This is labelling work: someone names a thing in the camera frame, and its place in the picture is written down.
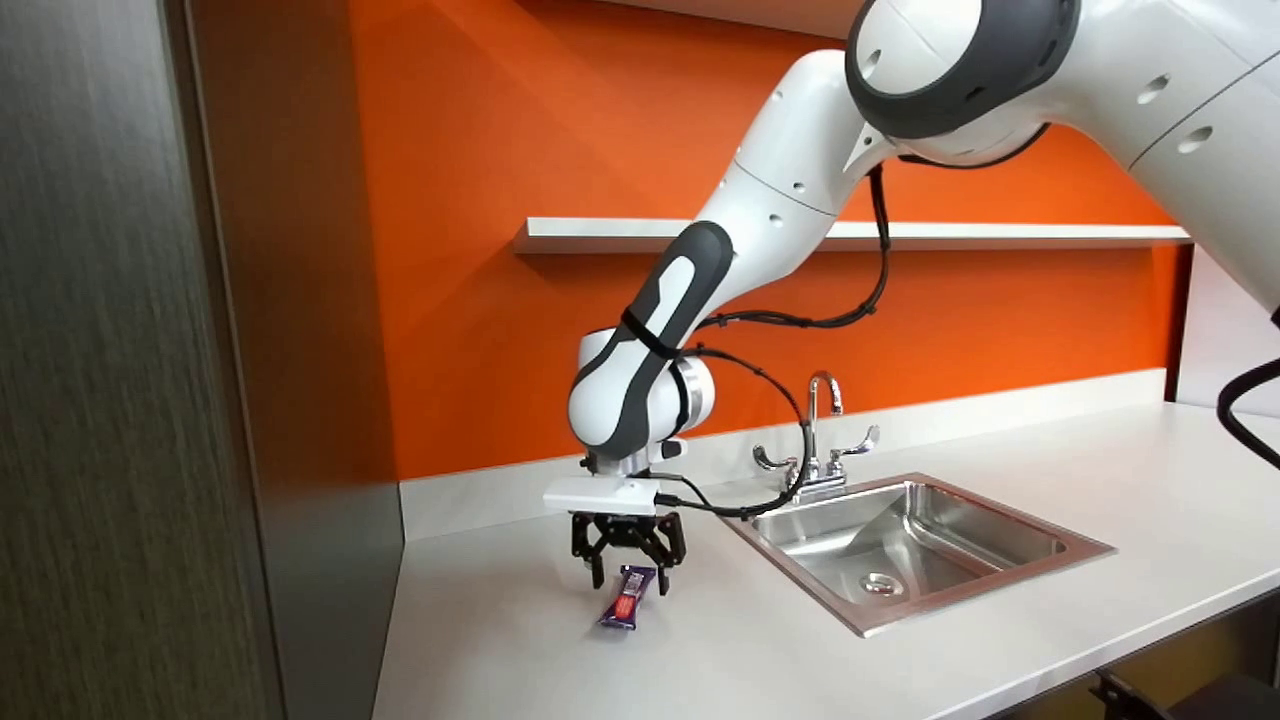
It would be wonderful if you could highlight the chrome two-handle faucet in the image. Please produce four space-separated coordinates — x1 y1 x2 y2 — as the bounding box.
748 367 882 504

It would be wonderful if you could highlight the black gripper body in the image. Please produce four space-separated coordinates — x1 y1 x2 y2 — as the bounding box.
573 507 689 553

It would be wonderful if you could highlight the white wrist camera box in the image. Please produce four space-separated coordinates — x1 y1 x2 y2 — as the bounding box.
540 475 673 519

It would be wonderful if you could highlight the stainless steel sink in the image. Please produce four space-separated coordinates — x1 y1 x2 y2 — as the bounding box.
724 472 1119 638

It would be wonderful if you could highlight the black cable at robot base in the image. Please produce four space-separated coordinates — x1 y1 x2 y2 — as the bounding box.
1212 354 1280 472

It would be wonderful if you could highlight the white wall shelf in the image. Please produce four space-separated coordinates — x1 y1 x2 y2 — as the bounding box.
510 211 1194 260

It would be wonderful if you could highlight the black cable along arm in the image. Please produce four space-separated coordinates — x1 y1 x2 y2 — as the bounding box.
637 157 896 525

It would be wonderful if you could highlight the purple candy bar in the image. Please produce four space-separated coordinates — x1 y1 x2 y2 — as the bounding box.
592 562 663 634

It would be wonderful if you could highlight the dark wood cabinet panel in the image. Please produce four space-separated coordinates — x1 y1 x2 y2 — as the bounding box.
0 0 408 720

